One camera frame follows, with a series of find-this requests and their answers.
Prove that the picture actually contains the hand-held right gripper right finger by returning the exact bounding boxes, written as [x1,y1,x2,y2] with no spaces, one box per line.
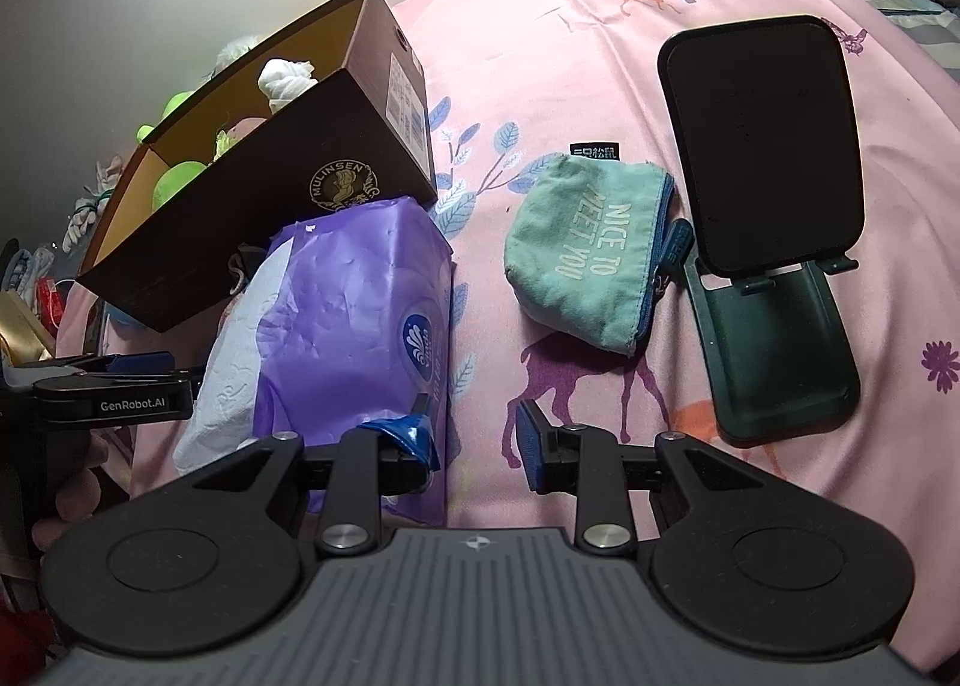
[514,397,781,556]

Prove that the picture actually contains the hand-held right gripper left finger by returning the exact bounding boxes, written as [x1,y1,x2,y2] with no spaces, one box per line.
[191,414,437,558]

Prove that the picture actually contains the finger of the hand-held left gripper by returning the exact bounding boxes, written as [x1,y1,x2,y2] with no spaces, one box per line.
[15,351,175,378]
[34,368,207,398]

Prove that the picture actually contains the brown cardboard box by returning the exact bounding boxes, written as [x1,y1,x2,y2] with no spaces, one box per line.
[75,0,440,335]

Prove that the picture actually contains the purple tissue pack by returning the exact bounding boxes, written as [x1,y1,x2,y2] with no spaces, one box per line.
[174,195,456,526]

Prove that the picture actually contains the green plush toy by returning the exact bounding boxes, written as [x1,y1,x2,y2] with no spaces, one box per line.
[152,161,207,211]

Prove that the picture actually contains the person's left hand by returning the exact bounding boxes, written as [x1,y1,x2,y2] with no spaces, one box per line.
[34,465,110,544]

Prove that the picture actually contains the red object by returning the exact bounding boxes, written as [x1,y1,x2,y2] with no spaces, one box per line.
[37,277,72,327]

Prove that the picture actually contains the gold box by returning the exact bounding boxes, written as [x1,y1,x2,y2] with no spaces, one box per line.
[0,288,57,365]

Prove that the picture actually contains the blue white cloth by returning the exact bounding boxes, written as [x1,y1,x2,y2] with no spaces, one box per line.
[0,240,57,297]

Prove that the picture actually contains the white knotted sock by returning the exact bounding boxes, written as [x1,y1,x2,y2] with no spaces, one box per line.
[64,195,102,252]

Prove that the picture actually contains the teal fabric pouch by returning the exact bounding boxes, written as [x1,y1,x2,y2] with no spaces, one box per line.
[504,142,695,359]

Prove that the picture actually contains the yellow-green plush toy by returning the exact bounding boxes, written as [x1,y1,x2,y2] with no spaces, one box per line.
[136,92,197,143]

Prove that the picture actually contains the white fluffy toy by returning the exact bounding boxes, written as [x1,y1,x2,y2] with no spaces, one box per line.
[214,34,263,73]

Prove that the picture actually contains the pink printed blanket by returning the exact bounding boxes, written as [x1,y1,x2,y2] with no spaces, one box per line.
[56,0,960,544]

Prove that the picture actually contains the dark green phone stand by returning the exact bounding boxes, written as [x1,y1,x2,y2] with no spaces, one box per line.
[657,15,875,447]

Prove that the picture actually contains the pale patterned cloth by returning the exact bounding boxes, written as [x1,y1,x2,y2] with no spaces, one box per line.
[836,0,960,50]

